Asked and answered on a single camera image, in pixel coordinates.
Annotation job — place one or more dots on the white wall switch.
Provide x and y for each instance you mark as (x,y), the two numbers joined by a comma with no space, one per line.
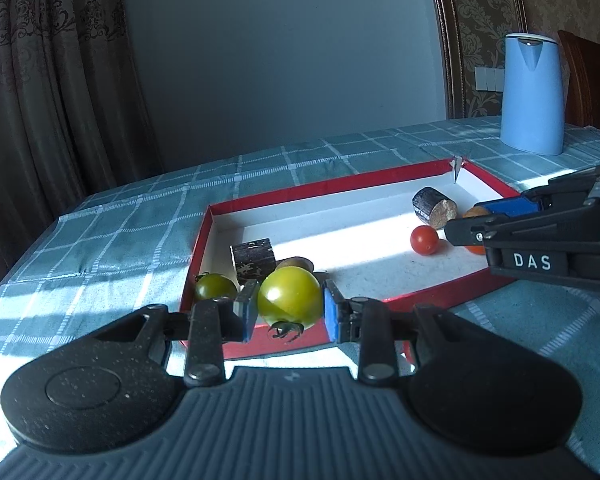
(487,79)

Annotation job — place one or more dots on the large green tomato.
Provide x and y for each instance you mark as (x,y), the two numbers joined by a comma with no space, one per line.
(290,295)

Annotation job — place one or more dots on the dark sugarcane piece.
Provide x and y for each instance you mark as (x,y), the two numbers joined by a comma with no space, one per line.
(432,205)

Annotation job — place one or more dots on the dark wooden door frame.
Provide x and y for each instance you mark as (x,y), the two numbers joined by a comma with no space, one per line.
(452,35)

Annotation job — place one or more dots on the blue electric kettle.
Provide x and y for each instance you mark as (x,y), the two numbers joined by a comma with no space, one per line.
(530,100)

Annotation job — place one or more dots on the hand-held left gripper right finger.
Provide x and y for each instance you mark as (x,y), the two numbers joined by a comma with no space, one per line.
(332,315)

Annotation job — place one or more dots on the red cardboard box lid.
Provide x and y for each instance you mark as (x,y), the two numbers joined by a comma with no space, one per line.
(370,250)

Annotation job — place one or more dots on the brown wooden chair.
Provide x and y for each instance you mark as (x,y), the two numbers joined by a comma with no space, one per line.
(592,80)

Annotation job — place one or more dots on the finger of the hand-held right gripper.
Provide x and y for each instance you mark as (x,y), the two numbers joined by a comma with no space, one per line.
(510,206)
(480,232)

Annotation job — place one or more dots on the small green tomato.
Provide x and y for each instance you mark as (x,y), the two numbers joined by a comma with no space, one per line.
(215,287)

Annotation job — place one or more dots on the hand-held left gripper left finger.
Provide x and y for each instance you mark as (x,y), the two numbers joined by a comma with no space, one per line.
(247,310)

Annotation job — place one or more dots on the teal checked tablecloth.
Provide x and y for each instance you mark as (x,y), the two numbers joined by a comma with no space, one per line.
(120,225)

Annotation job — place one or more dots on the dark square wood block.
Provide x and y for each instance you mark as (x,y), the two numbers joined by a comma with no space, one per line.
(252,260)

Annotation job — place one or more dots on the brown patterned curtain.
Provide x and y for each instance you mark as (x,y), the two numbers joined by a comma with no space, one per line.
(55,85)

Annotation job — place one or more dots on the orange cherry tomato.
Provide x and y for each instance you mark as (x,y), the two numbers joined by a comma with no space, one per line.
(472,250)

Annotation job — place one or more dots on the red cherry tomato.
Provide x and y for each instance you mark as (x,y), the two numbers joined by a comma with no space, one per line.
(425,240)

